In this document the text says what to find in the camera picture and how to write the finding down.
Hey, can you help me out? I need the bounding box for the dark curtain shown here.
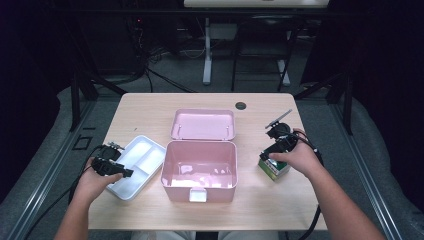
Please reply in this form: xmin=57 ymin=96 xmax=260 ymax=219
xmin=349 ymin=0 xmax=424 ymax=214
xmin=0 ymin=0 xmax=73 ymax=208

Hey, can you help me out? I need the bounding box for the black metal chair frame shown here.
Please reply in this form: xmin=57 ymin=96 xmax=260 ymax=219
xmin=230 ymin=14 xmax=299 ymax=93

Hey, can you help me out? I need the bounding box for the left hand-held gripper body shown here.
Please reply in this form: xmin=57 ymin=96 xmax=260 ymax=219
xmin=91 ymin=141 xmax=125 ymax=177

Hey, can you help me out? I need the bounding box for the black equipment cabinet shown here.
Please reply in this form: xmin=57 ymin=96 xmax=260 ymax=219
xmin=79 ymin=13 xmax=141 ymax=76

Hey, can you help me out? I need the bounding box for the white divided tray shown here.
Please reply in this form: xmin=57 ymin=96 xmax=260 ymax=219
xmin=106 ymin=134 xmax=167 ymax=202

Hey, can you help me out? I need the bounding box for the black metal stand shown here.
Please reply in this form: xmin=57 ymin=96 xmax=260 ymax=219
xmin=68 ymin=19 xmax=128 ymax=133
xmin=293 ymin=71 xmax=354 ymax=136

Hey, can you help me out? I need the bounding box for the white desk with metal legs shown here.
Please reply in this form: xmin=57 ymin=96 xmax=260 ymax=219
xmin=183 ymin=0 xmax=331 ymax=87

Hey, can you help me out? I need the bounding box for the pink storage box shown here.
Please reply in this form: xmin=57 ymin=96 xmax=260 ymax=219
xmin=160 ymin=108 xmax=239 ymax=204

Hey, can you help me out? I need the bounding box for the green and white carton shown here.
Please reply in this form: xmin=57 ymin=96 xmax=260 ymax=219
xmin=258 ymin=156 xmax=291 ymax=182

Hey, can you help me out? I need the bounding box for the person's left hand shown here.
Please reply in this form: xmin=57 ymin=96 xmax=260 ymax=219
xmin=70 ymin=157 xmax=124 ymax=207

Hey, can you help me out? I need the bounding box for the aluminium floor rail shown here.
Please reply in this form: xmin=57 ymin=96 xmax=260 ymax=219
xmin=329 ymin=103 xmax=404 ymax=240
xmin=3 ymin=99 xmax=96 ymax=240

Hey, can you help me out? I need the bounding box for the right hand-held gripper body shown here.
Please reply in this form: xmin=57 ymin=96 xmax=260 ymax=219
xmin=264 ymin=109 xmax=300 ymax=155

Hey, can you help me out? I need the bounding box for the bundle of black cables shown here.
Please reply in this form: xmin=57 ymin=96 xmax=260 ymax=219
xmin=126 ymin=16 xmax=198 ymax=94

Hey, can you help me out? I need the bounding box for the person's right hand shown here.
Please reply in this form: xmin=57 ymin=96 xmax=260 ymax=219
xmin=268 ymin=128 xmax=324 ymax=180

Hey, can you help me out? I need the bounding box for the left hand-held gripper cable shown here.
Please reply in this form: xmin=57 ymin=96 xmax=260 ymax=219
xmin=24 ymin=144 xmax=105 ymax=240

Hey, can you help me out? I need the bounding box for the hand-held gripper cable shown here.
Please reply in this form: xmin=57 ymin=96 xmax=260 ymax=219
xmin=292 ymin=129 xmax=325 ymax=240
xmin=24 ymin=144 xmax=105 ymax=240

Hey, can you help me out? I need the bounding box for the right hand-held gripper cable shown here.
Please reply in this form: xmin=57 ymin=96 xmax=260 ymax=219
xmin=292 ymin=129 xmax=325 ymax=240

